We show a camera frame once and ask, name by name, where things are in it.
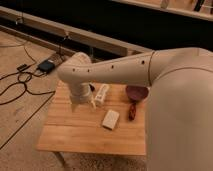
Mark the white rectangular box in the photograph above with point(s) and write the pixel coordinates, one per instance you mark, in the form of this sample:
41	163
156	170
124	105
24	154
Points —
110	119

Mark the dark red pepper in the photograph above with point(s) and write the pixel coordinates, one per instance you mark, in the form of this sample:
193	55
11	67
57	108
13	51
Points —
132	111

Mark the wooden table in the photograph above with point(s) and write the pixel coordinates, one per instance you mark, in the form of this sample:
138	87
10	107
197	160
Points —
81	131

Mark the small black plug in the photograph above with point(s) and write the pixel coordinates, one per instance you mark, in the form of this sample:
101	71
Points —
22	67

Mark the dark red bowl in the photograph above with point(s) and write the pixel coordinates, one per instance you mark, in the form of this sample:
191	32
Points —
136	93

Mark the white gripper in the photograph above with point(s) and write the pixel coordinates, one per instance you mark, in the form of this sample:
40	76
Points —
80	97

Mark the white plastic bottle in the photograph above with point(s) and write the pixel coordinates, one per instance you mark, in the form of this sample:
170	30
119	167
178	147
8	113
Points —
101	94

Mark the black power adapter box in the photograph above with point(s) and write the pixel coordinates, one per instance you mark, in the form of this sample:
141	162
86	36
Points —
46	66

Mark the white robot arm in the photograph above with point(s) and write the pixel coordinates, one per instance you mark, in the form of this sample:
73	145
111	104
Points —
179	111

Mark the black phone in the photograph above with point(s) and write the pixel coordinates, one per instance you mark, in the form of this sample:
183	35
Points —
92	87

